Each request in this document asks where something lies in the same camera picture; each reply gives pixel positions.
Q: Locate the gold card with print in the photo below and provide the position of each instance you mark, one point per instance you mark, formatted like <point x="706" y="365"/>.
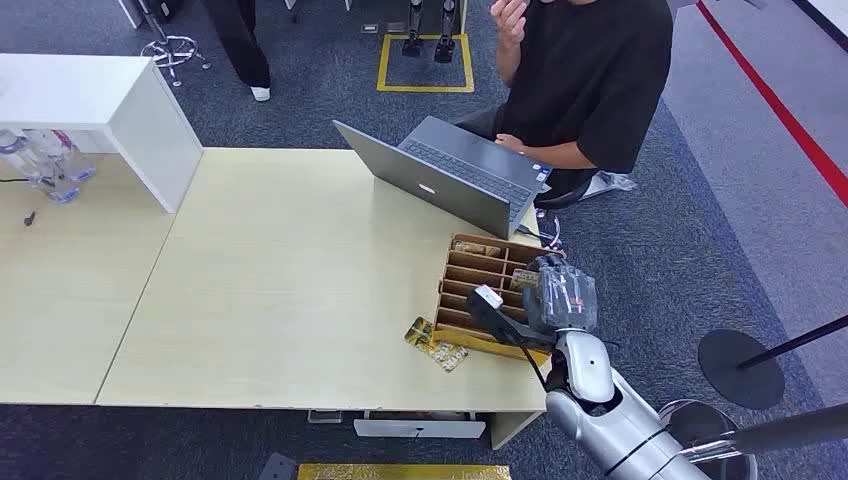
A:
<point x="523" y="278"/>

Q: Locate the gold floor mat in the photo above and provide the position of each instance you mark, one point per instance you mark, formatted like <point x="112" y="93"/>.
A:
<point x="404" y="472"/>

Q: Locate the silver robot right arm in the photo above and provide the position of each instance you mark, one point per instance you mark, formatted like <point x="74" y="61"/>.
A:
<point x="613" y="411"/>

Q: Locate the black wrist camera pale box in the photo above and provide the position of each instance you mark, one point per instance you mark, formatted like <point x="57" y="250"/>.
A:
<point x="489" y="311"/>

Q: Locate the chrome stool base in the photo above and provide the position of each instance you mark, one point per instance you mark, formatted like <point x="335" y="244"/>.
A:
<point x="171" y="53"/>

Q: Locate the clear water bottle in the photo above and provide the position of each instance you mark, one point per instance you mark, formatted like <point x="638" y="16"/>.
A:
<point x="33" y="166"/>
<point x="66" y="156"/>

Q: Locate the gold black printed card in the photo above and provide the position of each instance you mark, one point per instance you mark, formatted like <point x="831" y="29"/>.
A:
<point x="434" y="344"/>

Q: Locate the grey laptop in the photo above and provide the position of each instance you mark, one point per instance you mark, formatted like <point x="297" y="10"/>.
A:
<point x="457" y="175"/>

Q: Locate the white desk drawer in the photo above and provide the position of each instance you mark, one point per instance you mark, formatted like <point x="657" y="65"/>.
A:
<point x="417" y="427"/>

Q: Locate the person's right hand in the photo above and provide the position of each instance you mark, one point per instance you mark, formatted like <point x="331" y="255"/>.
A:
<point x="509" y="20"/>

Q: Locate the white shelf unit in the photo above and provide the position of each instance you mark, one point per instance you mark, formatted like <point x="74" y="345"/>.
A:
<point x="126" y="112"/>

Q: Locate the black stanchion pole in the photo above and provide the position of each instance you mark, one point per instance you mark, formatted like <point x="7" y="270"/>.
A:
<point x="795" y="343"/>

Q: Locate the standing person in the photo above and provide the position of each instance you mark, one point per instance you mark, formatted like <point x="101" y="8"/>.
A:
<point x="242" y="40"/>

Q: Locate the brown card in holder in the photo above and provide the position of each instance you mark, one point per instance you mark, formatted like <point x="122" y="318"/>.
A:
<point x="477" y="249"/>

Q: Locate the seated person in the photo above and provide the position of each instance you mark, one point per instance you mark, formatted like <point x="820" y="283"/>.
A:
<point x="590" y="73"/>

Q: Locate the background robot legs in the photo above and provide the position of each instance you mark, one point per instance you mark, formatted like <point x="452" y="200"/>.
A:
<point x="430" y="33"/>

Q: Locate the black stanchion base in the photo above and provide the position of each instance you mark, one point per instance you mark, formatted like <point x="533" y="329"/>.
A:
<point x="735" y="371"/>

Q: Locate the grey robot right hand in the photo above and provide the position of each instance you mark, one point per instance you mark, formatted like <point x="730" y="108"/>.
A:
<point x="560" y="298"/>

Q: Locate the small black object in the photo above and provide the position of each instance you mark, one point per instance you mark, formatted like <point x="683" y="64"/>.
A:
<point x="29" y="218"/>

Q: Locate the grey floor plate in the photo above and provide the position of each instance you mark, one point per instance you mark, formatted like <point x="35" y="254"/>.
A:
<point x="277" y="468"/>

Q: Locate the grey stanchion pole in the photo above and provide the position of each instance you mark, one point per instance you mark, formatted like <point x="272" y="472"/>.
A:
<point x="782" y="434"/>

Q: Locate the person's hand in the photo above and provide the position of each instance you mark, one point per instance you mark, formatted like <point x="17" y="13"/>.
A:
<point x="511" y="142"/>
<point x="509" y="20"/>

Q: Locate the clear plastic bag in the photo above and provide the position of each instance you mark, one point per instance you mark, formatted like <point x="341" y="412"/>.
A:
<point x="609" y="182"/>

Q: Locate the chrome stanchion base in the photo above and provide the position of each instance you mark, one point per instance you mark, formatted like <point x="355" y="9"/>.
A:
<point x="705" y="424"/>

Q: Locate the person's left hand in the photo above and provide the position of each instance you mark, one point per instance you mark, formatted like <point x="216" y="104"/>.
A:
<point x="511" y="142"/>

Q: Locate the wooden card holder box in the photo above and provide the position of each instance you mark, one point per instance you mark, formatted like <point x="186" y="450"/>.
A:
<point x="474" y="278"/>

